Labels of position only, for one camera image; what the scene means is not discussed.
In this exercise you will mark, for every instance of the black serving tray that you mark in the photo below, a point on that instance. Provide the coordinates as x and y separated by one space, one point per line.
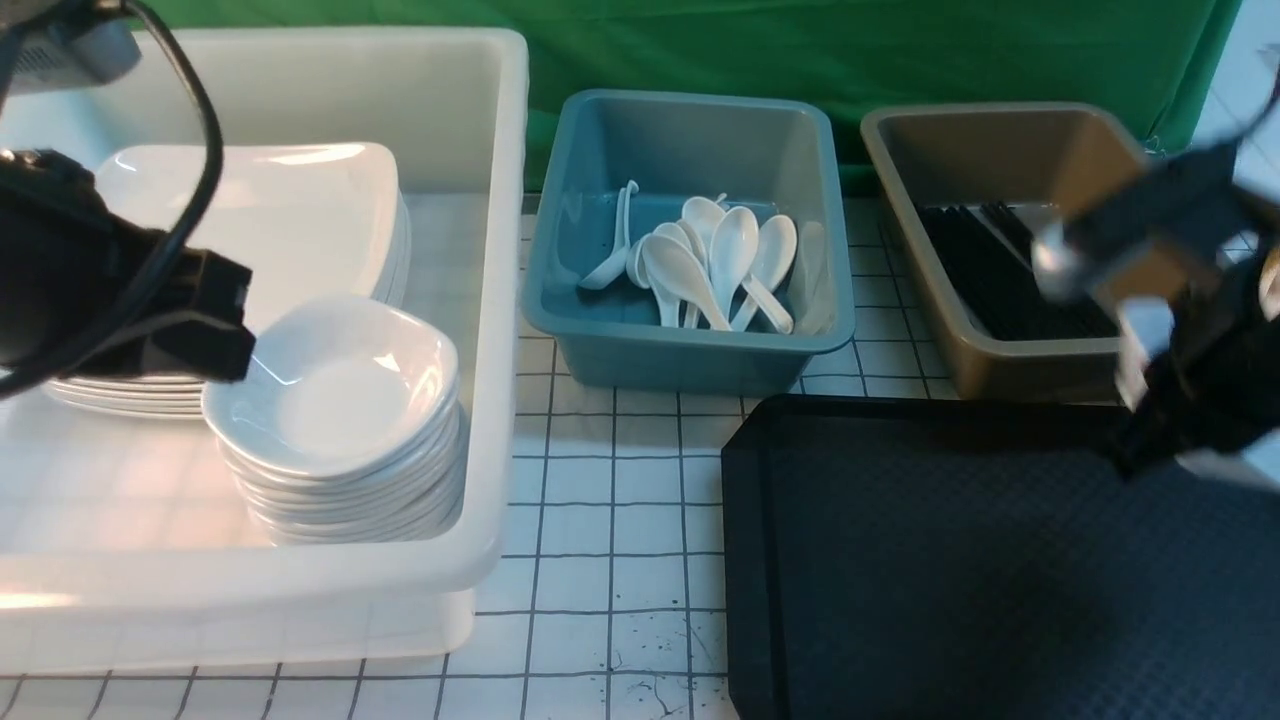
921 559

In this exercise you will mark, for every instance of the large white plastic tub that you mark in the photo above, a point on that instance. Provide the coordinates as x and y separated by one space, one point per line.
125 544

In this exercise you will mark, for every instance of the black chopsticks pile in bin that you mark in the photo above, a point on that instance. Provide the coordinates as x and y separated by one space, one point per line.
1000 289

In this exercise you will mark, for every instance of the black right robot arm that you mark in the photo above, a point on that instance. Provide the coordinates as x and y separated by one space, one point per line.
1198 373

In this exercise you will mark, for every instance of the white soup spoon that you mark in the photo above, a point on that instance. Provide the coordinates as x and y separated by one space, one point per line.
672 266

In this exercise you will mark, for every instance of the white spoon leaning left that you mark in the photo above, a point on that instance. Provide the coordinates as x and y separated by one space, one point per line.
615 264

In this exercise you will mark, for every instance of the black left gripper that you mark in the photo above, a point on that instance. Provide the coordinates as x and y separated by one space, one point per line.
67 258

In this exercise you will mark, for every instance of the green backdrop cloth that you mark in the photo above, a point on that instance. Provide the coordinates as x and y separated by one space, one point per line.
1150 63

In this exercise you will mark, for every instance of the white spoon right in bin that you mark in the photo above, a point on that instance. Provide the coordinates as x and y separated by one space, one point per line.
775 254

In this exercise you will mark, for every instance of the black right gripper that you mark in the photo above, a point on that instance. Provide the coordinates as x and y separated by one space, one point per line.
1183 210

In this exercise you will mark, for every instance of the white square rice plate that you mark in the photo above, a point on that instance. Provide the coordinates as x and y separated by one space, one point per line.
309 221

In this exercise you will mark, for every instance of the white spoon centre tall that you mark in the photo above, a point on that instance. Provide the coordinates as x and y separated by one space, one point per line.
731 254

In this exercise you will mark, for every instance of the stack of white bowls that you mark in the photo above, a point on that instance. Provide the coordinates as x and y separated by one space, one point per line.
415 496

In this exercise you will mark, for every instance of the white bowl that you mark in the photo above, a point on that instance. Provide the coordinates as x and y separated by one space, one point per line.
334 386

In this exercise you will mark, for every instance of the stack of white square plates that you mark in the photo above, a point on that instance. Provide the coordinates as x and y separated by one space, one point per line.
170 396

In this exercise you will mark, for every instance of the brown plastic bin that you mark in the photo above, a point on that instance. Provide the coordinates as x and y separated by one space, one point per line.
1044 158

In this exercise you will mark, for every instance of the teal plastic bin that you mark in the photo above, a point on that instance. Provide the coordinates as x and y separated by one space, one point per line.
775 157

